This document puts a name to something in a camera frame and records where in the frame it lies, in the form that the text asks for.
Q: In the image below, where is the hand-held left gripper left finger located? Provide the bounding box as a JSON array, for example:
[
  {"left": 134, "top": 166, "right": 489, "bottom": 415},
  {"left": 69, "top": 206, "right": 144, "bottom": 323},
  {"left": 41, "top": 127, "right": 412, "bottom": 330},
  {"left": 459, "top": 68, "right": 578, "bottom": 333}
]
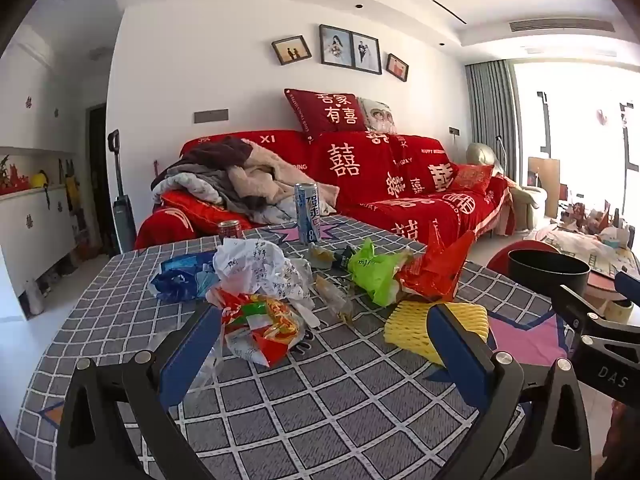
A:
[{"left": 56, "top": 302, "right": 223, "bottom": 480}]

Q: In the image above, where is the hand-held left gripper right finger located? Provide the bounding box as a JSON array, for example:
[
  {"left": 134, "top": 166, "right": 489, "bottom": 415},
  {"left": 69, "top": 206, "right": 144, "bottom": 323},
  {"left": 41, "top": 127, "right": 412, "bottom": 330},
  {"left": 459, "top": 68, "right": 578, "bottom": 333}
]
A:
[{"left": 426, "top": 302, "right": 593, "bottom": 480}]

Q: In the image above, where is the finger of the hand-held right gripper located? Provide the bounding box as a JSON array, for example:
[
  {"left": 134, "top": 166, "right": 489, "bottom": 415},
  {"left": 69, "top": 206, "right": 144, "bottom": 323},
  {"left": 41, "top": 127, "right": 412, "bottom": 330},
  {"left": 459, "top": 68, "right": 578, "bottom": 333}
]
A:
[
  {"left": 550, "top": 284, "right": 640, "bottom": 347},
  {"left": 614, "top": 270, "right": 640, "bottom": 297}
]

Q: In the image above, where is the yellow foam fruit net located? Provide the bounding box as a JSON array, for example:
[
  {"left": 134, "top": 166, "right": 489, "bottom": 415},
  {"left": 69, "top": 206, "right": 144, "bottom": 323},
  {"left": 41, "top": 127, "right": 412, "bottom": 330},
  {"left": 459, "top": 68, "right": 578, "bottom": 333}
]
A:
[{"left": 384, "top": 301, "right": 491, "bottom": 366}]

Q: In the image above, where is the black round bin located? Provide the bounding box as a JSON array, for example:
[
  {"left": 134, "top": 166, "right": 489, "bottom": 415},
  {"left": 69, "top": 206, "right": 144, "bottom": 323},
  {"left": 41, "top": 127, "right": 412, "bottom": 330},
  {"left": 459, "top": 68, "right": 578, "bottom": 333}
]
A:
[{"left": 507, "top": 249, "right": 592, "bottom": 307}]

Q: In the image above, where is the blue plastic bag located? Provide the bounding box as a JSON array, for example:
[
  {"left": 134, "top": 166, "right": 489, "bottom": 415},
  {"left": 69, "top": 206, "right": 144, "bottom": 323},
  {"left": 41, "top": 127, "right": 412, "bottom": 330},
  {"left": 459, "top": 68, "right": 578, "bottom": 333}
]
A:
[{"left": 149, "top": 251, "right": 221, "bottom": 304}]

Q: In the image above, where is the red yellow snack wrapper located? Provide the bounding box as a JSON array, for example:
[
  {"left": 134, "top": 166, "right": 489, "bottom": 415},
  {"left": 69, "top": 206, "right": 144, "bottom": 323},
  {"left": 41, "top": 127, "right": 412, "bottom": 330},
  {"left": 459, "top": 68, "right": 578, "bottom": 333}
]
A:
[{"left": 220, "top": 291, "right": 307, "bottom": 369}]

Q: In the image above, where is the red snack bag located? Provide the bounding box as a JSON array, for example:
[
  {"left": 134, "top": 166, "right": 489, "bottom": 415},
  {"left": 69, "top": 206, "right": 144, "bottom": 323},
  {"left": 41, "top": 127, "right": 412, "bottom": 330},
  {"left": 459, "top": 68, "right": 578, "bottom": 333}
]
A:
[{"left": 397, "top": 230, "right": 477, "bottom": 304}]

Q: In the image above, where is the white paper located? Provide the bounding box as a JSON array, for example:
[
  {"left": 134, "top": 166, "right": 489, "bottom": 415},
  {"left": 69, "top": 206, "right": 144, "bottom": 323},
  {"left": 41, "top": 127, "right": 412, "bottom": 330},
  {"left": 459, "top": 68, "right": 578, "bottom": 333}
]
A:
[{"left": 212, "top": 238, "right": 314, "bottom": 307}]

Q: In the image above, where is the green snack bag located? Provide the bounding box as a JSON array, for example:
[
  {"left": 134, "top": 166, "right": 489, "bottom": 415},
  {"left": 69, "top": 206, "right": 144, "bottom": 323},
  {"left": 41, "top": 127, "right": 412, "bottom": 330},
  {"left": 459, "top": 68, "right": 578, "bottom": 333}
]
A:
[{"left": 347, "top": 237, "right": 417, "bottom": 307}]

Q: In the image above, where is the clear plastic wrapper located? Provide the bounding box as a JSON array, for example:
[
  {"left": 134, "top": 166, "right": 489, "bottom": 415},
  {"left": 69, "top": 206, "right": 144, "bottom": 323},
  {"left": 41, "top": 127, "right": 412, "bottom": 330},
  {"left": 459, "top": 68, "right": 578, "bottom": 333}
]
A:
[{"left": 312, "top": 277, "right": 357, "bottom": 329}]

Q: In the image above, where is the small dark packet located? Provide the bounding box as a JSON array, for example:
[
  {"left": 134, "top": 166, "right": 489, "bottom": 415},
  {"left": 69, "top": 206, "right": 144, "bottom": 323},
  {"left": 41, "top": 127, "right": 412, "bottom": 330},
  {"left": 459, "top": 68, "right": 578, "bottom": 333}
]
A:
[{"left": 334, "top": 247, "right": 359, "bottom": 272}]

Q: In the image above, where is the person's right forearm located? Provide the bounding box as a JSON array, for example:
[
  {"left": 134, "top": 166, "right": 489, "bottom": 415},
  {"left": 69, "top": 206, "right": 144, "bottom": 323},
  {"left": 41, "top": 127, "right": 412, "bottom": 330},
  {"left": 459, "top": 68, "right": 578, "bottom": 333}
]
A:
[{"left": 600, "top": 400, "right": 640, "bottom": 480}]

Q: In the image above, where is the board game mat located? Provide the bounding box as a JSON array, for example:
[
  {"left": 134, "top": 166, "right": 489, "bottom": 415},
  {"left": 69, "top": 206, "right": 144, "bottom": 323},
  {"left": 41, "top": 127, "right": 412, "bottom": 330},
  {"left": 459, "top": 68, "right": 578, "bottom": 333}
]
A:
[{"left": 585, "top": 247, "right": 640, "bottom": 279}]

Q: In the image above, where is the clutter of small boxes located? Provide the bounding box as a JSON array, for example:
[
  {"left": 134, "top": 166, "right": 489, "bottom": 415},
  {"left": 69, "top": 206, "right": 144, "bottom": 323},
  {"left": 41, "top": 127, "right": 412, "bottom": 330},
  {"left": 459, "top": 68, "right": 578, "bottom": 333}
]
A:
[{"left": 555, "top": 199, "right": 640, "bottom": 248}]

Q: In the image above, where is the red stool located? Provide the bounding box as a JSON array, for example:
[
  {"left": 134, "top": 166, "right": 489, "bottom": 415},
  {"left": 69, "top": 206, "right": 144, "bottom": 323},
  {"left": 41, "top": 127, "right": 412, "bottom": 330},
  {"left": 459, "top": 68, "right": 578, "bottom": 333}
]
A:
[{"left": 487, "top": 240, "right": 561, "bottom": 277}]

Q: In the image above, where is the cardboard box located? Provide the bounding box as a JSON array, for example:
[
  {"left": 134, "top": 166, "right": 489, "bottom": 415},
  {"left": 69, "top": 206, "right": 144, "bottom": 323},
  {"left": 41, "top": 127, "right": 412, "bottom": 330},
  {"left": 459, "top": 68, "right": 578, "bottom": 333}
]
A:
[{"left": 527, "top": 156, "right": 561, "bottom": 219}]

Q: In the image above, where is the beige leather armchair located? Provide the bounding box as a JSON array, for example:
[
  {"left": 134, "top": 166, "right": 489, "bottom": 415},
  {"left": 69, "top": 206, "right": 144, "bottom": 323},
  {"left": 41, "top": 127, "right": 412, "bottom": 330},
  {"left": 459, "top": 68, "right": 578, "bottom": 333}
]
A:
[{"left": 465, "top": 142, "right": 547, "bottom": 227}]

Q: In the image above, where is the small red can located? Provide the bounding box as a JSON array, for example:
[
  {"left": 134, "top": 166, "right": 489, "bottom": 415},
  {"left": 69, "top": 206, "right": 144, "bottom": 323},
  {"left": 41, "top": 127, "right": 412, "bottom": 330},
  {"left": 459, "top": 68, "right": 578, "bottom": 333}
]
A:
[{"left": 217, "top": 220, "right": 245, "bottom": 242}]

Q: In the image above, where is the red gold-trim quilt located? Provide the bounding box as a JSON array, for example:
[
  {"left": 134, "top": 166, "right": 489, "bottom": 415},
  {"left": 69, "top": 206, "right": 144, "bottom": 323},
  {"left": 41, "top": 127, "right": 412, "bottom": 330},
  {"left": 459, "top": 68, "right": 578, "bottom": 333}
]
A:
[{"left": 159, "top": 190, "right": 257, "bottom": 237}]

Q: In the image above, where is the grey checked tablecloth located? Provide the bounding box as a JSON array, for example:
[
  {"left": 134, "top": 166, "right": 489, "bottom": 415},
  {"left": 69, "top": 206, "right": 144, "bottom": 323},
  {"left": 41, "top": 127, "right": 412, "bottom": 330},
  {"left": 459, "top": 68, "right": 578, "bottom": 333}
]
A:
[{"left": 15, "top": 215, "right": 576, "bottom": 480}]

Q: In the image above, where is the upright vacuum cleaner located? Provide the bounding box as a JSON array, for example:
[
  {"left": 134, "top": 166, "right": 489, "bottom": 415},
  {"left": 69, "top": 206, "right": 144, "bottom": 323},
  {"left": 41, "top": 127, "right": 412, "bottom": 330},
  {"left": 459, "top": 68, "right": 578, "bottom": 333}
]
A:
[{"left": 107, "top": 129, "right": 137, "bottom": 254}]

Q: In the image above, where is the pile of blankets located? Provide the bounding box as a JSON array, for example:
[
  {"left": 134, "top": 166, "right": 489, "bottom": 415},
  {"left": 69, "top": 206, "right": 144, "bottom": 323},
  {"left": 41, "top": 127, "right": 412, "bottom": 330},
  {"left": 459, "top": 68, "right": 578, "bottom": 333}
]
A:
[{"left": 152, "top": 169, "right": 337, "bottom": 226}]

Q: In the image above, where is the floor lamp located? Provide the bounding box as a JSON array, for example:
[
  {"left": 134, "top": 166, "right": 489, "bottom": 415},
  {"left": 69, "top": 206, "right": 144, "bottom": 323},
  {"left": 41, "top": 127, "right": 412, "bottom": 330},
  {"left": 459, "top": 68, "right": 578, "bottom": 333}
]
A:
[{"left": 494, "top": 135, "right": 509, "bottom": 179}]

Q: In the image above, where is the red embroidered cushion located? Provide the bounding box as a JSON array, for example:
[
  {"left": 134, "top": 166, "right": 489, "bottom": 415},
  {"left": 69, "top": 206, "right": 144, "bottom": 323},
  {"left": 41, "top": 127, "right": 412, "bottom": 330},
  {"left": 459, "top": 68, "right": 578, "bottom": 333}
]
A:
[{"left": 450, "top": 162, "right": 496, "bottom": 196}]

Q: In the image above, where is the red covered sofa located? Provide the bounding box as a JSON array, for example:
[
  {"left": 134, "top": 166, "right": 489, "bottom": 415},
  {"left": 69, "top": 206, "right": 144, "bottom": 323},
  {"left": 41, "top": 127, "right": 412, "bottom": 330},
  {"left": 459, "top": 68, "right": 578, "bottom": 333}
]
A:
[{"left": 135, "top": 130, "right": 516, "bottom": 261}]

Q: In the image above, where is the tall blue white can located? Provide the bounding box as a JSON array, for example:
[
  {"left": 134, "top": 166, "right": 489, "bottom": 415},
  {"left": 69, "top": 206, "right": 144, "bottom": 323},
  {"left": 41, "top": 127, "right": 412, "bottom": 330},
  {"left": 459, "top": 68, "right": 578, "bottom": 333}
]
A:
[{"left": 293, "top": 182, "right": 321, "bottom": 246}]

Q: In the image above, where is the beige fleece blanket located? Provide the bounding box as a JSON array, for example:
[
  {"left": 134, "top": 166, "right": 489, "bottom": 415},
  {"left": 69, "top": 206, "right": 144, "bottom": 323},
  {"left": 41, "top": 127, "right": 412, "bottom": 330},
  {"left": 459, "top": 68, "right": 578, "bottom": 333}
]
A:
[{"left": 227, "top": 142, "right": 341, "bottom": 217}]

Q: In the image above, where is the dark maroon garment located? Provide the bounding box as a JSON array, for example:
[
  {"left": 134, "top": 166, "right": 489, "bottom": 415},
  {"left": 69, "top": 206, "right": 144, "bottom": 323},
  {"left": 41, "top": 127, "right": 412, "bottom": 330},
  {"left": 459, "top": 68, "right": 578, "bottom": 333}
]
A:
[{"left": 151, "top": 137, "right": 253, "bottom": 192}]

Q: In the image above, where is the yellow hanging garment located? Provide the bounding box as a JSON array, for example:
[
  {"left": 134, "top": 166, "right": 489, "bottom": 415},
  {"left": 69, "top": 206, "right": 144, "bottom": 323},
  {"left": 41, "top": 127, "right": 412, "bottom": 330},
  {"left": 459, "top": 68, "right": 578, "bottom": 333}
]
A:
[{"left": 65, "top": 160, "right": 84, "bottom": 207}]

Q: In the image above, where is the grey curtain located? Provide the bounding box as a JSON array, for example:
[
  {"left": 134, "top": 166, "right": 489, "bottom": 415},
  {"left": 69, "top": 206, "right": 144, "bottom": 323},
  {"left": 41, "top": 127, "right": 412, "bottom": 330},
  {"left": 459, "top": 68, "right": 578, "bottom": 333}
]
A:
[{"left": 465, "top": 59, "right": 522, "bottom": 181}]

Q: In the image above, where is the red shelf decoration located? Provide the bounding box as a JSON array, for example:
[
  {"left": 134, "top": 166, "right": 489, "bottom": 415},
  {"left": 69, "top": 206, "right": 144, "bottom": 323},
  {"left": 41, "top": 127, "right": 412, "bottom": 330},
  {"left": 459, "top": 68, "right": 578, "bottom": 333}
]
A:
[{"left": 0, "top": 155, "right": 31, "bottom": 196}]

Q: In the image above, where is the photo print pillow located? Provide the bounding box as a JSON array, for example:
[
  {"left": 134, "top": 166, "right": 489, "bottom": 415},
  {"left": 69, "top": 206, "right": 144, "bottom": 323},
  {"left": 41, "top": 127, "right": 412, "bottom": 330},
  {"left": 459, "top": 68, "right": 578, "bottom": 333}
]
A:
[{"left": 357, "top": 97, "right": 399, "bottom": 135}]

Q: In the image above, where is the ceiling air vent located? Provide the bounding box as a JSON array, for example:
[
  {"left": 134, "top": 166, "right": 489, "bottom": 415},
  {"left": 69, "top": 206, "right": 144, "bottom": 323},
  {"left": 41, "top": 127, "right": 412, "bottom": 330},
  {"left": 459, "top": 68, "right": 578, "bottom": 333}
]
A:
[{"left": 509, "top": 19, "right": 615, "bottom": 36}]

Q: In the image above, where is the red pillow with white characters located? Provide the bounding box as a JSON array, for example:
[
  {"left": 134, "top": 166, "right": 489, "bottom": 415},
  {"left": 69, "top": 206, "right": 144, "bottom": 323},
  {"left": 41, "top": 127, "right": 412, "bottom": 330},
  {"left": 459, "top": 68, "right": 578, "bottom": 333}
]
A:
[{"left": 284, "top": 88, "right": 373, "bottom": 139}]

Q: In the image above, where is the white wall cabinet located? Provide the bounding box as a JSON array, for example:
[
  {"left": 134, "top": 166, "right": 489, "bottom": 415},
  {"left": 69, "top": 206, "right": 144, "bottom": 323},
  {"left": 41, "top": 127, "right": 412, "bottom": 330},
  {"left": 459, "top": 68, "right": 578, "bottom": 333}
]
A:
[{"left": 0, "top": 147, "right": 82, "bottom": 322}]

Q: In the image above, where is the small red photo frame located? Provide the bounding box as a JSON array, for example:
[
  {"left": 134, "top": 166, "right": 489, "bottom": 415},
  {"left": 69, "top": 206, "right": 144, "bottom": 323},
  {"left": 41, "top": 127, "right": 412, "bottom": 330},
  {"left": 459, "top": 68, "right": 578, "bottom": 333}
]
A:
[{"left": 386, "top": 53, "right": 410, "bottom": 83}]

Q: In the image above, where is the couple wedding photo frame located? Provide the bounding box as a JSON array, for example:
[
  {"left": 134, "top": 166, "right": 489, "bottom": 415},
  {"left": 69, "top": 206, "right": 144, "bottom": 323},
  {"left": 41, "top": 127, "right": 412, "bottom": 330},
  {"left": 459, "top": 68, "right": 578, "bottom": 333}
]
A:
[{"left": 351, "top": 31, "right": 383, "bottom": 76}]

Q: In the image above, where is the sunset photo frame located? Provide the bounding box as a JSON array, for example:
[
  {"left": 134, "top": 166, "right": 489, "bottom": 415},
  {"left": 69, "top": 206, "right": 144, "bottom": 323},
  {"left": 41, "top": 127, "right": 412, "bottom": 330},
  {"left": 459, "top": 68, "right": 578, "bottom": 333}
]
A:
[{"left": 271, "top": 35, "right": 312, "bottom": 67}]

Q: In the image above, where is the bouquet wedding photo frame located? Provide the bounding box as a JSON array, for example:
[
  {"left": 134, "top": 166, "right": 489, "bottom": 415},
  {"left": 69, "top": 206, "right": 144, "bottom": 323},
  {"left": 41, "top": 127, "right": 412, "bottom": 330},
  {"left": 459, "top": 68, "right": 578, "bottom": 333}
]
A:
[{"left": 319, "top": 24, "right": 354, "bottom": 69}]

